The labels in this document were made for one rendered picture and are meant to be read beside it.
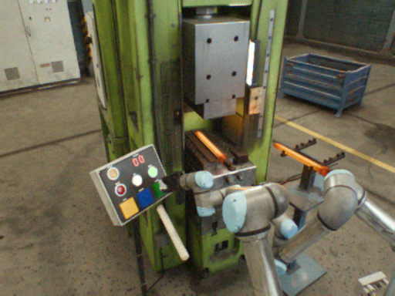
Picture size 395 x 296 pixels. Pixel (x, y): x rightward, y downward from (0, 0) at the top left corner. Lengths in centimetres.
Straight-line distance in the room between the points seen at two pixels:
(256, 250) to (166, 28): 113
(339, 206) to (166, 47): 109
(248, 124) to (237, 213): 119
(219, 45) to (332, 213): 94
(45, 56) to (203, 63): 532
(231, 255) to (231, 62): 142
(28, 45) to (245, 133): 520
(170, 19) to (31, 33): 512
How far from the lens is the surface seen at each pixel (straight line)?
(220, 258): 241
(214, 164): 188
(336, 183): 130
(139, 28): 161
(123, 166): 152
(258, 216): 97
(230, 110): 176
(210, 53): 161
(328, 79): 534
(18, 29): 658
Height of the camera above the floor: 198
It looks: 29 degrees down
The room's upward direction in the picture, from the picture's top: straight up
